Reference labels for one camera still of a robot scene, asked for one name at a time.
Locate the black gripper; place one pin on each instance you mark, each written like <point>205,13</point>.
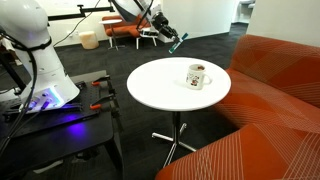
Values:
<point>163,24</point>

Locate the orange armchair with white legs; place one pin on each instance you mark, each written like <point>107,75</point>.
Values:
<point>125,30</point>

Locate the white mug with red print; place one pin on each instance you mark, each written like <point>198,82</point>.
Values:
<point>196,78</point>

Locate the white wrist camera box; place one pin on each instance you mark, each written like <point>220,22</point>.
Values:
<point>148,32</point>

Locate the teal and white marker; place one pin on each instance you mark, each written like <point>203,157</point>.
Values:
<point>180,41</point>

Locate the beige round stool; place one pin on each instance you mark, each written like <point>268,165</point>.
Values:
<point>89,40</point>

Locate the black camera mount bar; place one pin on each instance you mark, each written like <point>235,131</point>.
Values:
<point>80,14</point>

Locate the orange patterned corner sofa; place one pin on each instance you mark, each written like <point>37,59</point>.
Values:
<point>266,116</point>

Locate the chrome table pedestal base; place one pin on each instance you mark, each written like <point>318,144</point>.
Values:
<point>175,133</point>

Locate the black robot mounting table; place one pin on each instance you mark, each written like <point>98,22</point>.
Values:
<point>50,133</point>

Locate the small white side table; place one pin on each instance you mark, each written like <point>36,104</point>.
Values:
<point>111,22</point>

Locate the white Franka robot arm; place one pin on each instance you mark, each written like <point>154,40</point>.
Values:
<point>26,20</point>

